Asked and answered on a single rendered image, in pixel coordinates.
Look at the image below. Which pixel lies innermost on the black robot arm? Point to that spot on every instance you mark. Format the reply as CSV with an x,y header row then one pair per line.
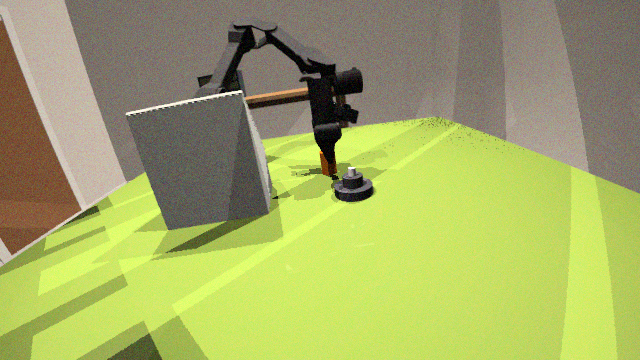
x,y
317,69

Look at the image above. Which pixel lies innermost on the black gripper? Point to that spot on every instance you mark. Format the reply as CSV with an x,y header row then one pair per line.
x,y
326,131

